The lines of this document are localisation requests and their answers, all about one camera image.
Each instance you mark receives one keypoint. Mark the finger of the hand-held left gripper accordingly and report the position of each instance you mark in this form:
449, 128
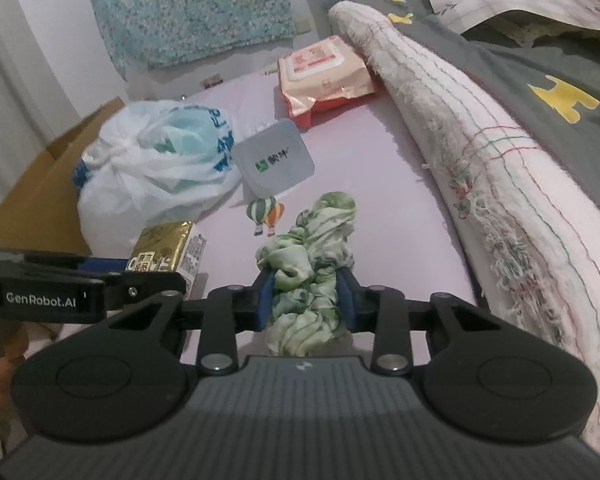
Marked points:
105, 264
145, 287

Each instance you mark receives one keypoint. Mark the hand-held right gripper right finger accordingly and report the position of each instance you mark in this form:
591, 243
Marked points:
347, 305

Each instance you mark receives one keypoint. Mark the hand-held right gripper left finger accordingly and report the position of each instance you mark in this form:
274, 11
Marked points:
264, 305

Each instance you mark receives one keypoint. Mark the gold foil packet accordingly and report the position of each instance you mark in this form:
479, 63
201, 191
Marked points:
165, 245

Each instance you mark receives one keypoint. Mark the green white fabric scrunchie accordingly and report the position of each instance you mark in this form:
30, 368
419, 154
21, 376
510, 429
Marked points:
305, 240

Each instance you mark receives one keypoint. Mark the white plastic bag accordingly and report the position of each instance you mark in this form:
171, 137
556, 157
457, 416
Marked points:
130, 185

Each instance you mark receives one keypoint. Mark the brown cardboard box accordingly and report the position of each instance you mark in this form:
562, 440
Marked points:
30, 195

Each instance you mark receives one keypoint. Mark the pink printed bed sheet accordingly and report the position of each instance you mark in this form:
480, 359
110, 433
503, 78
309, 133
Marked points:
405, 210

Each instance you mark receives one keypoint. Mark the grey square packet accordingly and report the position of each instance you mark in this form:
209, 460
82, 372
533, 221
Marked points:
272, 160

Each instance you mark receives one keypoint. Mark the small red packet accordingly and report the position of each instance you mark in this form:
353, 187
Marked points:
213, 81

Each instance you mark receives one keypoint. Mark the pink wet wipes packet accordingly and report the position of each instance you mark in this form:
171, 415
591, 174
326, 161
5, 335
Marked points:
325, 75

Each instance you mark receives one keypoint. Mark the teal floral cloth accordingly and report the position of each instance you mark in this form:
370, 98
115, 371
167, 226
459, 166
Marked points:
190, 10

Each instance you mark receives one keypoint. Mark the grey blanket yellow prints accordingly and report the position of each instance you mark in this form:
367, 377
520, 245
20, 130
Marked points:
505, 60

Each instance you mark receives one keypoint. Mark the checked pale pillow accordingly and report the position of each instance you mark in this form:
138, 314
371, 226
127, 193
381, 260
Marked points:
530, 0

